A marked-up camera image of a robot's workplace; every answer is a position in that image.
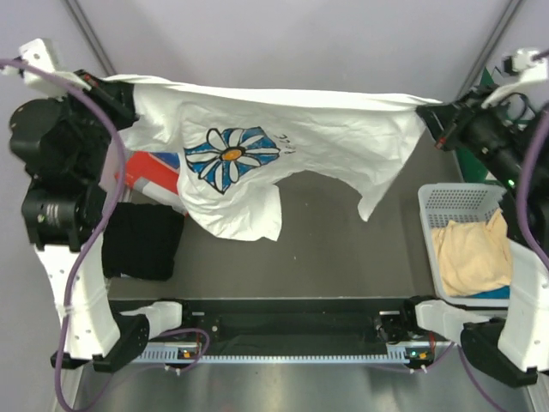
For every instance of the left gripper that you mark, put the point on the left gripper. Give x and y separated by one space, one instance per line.
115 95

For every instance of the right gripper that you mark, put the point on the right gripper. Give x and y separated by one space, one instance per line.
447 121

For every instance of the white flower print t-shirt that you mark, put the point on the white flower print t-shirt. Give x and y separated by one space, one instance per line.
236 144

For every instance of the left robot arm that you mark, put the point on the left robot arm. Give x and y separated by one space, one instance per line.
65 220

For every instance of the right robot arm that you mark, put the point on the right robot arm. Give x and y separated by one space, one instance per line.
509 345

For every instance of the green lever arch binder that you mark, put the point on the green lever arch binder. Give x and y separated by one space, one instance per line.
469 155

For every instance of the white plastic basket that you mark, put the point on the white plastic basket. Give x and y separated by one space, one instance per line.
459 202

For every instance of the large red book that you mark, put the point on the large red book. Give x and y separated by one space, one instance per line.
155 175

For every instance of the peach orange t-shirt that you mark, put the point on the peach orange t-shirt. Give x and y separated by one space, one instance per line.
473 257

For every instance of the folded black t-shirt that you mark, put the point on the folded black t-shirt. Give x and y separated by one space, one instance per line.
141 240

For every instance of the teal blue t-shirt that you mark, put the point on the teal blue t-shirt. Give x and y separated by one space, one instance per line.
502 293

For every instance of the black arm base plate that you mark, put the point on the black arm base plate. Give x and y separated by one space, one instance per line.
369 319

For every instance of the grey slotted cable duct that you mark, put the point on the grey slotted cable duct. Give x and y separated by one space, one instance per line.
158 354

